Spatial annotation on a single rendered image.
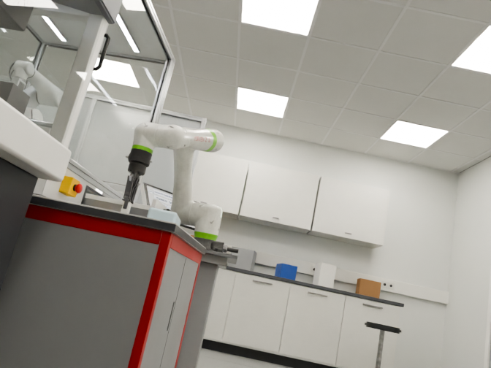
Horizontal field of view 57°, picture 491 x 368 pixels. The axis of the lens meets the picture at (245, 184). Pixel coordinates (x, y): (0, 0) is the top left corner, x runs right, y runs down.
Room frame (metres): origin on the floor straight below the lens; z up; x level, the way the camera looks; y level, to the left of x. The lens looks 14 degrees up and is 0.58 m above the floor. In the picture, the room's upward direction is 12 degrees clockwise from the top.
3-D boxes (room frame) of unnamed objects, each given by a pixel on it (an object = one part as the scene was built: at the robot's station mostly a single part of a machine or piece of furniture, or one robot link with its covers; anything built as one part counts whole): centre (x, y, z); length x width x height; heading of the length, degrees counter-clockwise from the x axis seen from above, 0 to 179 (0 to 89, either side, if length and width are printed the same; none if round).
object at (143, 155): (1.90, 0.48, 1.07); 0.12 x 0.09 x 0.06; 88
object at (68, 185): (1.85, 0.71, 0.88); 0.07 x 0.05 x 0.07; 173
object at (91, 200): (2.16, 0.57, 0.86); 0.40 x 0.26 x 0.06; 83
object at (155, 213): (1.53, 0.25, 0.78); 0.15 x 0.10 x 0.04; 0
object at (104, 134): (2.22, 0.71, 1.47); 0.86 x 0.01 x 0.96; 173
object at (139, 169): (1.90, 0.47, 0.99); 0.08 x 0.07 x 0.09; 178
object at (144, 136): (1.90, 0.47, 1.17); 0.13 x 0.11 x 0.14; 71
